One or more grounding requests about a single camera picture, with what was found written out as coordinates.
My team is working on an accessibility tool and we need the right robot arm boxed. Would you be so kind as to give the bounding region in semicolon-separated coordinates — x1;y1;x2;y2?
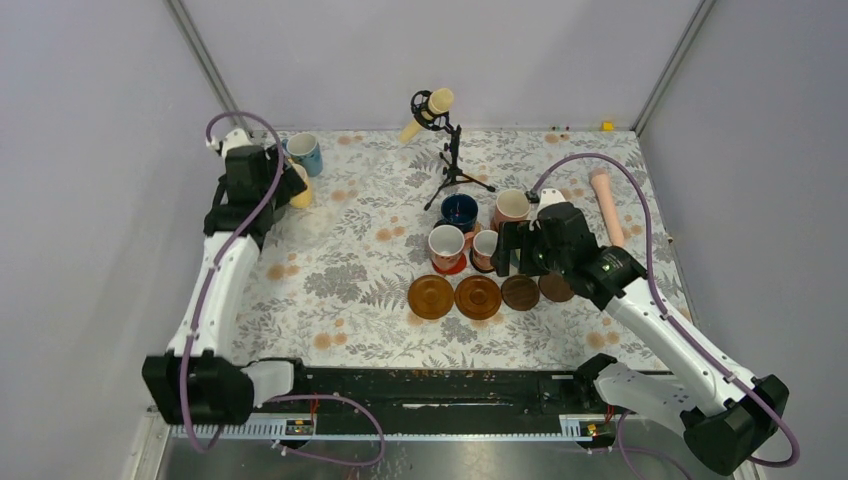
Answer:
493;202;789;476

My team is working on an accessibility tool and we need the black microphone tripod stand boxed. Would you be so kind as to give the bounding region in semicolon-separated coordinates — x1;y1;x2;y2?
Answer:
423;121;496;211

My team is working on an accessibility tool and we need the blue patterned mug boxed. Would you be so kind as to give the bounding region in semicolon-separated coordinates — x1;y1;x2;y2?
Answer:
283;132;324;177

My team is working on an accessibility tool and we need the cream microphone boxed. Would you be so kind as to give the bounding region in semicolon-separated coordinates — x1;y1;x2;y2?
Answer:
398;88;455;144

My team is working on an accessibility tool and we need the red round coaster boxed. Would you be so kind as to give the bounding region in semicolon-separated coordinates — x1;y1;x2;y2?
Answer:
431;255;468;275

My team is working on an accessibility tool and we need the dark brown coaster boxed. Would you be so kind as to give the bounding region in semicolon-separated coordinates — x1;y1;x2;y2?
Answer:
537;273;575;303
500;275;540;311

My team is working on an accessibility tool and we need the yellow mug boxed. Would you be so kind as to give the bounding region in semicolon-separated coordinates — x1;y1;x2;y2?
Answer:
289;163;314;209

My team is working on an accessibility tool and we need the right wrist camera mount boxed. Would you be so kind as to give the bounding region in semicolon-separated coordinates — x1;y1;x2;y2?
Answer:
525;188;566;211

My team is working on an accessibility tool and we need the floral table mat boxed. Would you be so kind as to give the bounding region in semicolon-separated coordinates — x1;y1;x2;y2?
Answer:
232;130;687;371

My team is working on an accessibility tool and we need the pink cylindrical roller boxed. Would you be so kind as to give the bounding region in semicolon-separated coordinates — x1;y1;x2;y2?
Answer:
590;168;626;248

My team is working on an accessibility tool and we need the salmon mug with handle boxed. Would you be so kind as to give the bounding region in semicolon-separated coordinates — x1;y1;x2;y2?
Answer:
427;225;466;269

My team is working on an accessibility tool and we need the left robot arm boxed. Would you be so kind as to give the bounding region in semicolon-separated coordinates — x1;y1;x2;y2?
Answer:
142;145;311;425

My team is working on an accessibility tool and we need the dark blue mug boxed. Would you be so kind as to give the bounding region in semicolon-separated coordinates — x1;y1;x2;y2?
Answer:
433;193;479;233

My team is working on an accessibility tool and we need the brown wooden knob lid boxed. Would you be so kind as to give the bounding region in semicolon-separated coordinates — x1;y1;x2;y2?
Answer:
454;275;502;321

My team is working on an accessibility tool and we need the orange black face coaster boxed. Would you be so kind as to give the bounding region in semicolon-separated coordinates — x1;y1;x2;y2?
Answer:
469;250;496;274

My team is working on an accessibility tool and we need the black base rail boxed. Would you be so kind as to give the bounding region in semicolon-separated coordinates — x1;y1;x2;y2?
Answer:
254;362;623;438

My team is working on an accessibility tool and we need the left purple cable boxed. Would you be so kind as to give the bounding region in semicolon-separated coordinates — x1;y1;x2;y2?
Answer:
178;111;287;455

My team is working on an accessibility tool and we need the small pink mug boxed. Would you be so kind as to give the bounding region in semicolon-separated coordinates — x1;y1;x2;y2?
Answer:
472;230;498;259

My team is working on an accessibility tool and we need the brown wooden coaster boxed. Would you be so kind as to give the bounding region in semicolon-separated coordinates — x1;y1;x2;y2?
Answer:
407;275;454;320

